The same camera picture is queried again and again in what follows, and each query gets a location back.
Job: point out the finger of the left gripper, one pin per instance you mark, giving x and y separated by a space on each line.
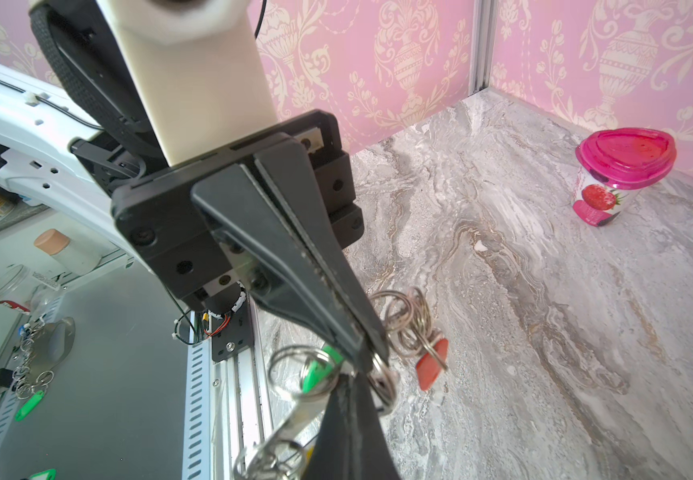
285 276
360 335

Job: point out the spare organizer with green tag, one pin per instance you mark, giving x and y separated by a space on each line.
42 346

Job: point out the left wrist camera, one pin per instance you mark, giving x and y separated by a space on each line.
169 80

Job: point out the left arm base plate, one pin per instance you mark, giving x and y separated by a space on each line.
232 333

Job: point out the aluminium mounting rail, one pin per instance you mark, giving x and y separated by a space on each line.
227 407

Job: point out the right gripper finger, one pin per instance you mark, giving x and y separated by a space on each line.
351 443

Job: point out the small bottle tan cap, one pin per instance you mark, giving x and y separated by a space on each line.
75 256

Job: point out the clear jar outside cell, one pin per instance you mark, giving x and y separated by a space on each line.
18 289

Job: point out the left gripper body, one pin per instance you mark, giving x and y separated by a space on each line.
157 217

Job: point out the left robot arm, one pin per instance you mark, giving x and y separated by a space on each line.
79 165

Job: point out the green key tag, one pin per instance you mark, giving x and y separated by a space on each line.
315 370

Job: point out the metal key organizer plate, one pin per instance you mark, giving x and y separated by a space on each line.
413 333

